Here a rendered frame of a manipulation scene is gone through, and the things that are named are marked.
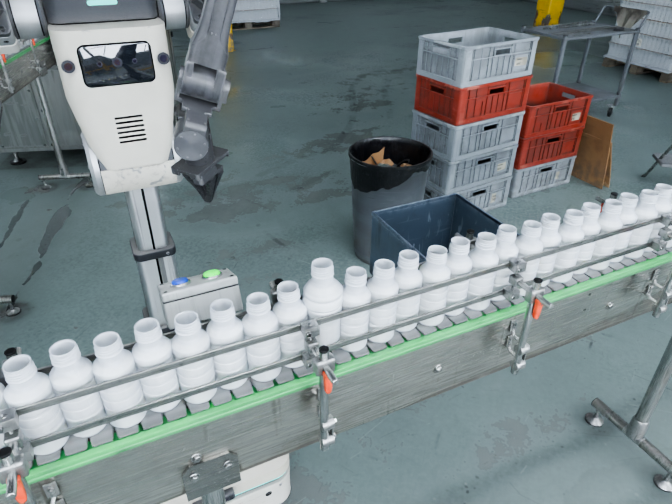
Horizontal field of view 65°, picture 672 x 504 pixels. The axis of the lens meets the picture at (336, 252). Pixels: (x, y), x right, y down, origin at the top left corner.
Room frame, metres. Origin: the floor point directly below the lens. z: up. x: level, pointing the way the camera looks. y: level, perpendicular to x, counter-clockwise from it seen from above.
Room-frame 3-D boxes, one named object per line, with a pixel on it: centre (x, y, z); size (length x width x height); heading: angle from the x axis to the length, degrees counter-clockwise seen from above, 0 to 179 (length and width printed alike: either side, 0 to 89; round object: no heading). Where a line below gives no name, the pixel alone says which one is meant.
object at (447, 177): (3.32, -0.84, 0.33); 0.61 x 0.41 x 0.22; 122
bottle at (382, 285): (0.79, -0.09, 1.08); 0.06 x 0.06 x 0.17
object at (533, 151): (3.72, -1.42, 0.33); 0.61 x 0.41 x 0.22; 119
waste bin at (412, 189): (2.68, -0.29, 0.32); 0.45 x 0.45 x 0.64
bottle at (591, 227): (1.03, -0.56, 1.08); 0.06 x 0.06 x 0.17
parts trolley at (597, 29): (5.32, -2.31, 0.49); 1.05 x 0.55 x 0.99; 116
